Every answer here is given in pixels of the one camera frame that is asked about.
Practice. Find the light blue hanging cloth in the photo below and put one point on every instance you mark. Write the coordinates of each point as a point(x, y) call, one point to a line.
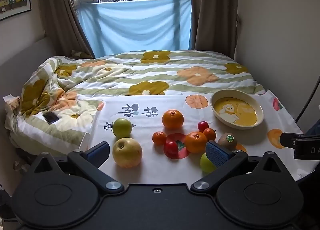
point(135, 27)

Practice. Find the green apple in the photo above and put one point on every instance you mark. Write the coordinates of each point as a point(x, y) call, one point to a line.
point(206, 165)
point(122, 128)

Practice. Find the patterned tissue pack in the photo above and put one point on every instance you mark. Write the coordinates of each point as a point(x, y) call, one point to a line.
point(12, 103)

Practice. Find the floral striped quilt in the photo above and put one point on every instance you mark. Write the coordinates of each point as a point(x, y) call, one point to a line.
point(150, 75)

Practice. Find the black smartphone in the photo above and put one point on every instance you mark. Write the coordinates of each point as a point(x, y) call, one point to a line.
point(50, 117)

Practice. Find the red cherry tomato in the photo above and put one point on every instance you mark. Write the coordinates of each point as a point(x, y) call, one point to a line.
point(202, 126)
point(172, 147)

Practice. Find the yellow duck print bowl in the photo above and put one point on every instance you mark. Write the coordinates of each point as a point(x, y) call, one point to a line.
point(235, 110)

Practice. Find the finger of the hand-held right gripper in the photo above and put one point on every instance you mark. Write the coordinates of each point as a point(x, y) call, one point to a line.
point(287, 140)

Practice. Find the brown kiwi with sticker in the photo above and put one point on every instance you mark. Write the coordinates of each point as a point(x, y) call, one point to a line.
point(226, 142)

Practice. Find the large yellow apple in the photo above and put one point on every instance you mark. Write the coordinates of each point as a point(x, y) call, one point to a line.
point(127, 152)

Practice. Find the white persimmon print cloth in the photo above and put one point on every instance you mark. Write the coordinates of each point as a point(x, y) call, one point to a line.
point(143, 130)

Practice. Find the large orange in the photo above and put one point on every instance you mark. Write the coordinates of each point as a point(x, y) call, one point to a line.
point(172, 119)

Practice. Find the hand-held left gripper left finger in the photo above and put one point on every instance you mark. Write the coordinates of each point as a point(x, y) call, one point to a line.
point(98, 152)

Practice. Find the medium orange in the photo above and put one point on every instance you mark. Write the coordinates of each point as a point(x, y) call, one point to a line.
point(195, 142)

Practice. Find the small tangerine with stem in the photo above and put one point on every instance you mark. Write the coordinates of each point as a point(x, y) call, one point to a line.
point(210, 135)

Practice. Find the brown curtain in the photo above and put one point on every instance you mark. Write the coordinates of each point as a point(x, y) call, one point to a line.
point(57, 7)
point(215, 7)

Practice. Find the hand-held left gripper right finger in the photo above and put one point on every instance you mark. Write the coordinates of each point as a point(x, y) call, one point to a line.
point(217, 154)

